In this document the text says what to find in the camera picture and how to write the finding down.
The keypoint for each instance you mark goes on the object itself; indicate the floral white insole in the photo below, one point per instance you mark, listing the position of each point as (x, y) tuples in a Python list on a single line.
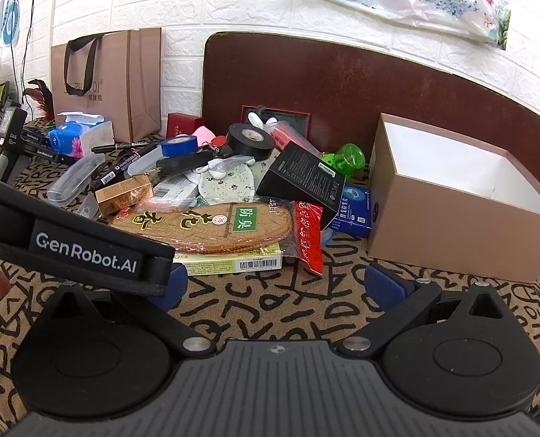
[(236, 185)]

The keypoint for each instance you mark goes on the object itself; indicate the pink plastic item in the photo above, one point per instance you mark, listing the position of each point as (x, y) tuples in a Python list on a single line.
[(204, 135)]

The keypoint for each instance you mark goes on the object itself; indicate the packaged brown insoles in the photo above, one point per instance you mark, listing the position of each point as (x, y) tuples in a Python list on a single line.
[(233, 227)]

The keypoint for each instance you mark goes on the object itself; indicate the brown cardboard storage box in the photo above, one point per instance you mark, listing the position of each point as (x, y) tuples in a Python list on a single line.
[(444, 200)]

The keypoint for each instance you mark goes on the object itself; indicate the dark red headboard panel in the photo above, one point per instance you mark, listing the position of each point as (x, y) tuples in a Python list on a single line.
[(345, 89)]

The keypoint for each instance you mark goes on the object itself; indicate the red open gift box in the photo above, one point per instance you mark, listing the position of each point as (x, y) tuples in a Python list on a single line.
[(299, 120)]

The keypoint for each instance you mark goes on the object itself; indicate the yellow medicine box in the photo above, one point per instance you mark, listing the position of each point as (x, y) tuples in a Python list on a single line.
[(262, 259)]

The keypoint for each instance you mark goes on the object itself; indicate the brown paper shopping bag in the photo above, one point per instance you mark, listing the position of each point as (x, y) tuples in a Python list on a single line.
[(114, 74)]

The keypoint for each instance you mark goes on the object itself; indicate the small red jewelry box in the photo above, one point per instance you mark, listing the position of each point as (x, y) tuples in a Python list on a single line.
[(182, 124)]

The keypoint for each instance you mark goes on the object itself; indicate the letter pattern table cloth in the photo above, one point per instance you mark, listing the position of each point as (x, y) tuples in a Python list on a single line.
[(92, 364)]

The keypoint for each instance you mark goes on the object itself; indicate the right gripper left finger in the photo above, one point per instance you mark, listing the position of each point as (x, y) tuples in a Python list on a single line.
[(184, 338)]

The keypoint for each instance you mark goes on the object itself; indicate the green plastic toy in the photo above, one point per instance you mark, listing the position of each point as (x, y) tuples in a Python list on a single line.
[(348, 160)]

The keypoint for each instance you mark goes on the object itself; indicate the blue medicine box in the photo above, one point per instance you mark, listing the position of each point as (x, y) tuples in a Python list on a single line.
[(354, 214)]

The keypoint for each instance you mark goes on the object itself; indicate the blue tissue pack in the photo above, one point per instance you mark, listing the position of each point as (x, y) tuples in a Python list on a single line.
[(79, 133)]

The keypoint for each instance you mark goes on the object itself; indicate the black marker pen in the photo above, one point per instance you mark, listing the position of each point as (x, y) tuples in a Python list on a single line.
[(105, 149)]

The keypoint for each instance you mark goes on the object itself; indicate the gold rectangular box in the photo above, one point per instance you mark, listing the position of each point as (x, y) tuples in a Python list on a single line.
[(124, 194)]

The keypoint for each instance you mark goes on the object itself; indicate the clear plastic case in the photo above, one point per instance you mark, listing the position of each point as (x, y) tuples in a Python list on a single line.
[(76, 178)]

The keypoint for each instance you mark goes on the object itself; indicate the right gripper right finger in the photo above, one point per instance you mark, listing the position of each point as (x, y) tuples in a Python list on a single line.
[(405, 305)]

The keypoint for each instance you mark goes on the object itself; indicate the black marker with barcode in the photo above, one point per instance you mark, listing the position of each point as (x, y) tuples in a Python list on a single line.
[(116, 172)]

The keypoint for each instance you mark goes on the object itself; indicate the black electrical tape roll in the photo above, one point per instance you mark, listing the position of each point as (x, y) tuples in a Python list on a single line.
[(247, 140)]

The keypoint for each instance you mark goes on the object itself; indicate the black product box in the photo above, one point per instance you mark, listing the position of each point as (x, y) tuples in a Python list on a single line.
[(298, 175)]

